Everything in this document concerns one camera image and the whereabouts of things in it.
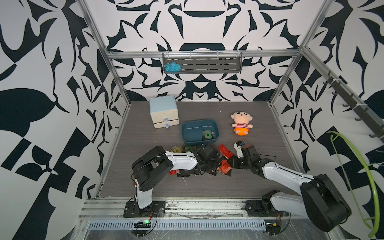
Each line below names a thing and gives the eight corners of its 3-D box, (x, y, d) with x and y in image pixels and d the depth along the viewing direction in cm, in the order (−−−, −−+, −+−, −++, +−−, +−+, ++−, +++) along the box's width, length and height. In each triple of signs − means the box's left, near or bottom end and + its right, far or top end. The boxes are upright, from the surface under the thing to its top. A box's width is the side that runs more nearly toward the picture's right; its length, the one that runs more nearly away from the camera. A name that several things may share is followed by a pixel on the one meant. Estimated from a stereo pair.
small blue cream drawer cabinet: (155, 130, 105) (150, 116, 93) (153, 111, 116) (148, 96, 104) (180, 125, 108) (178, 110, 96) (175, 107, 119) (173, 92, 107)
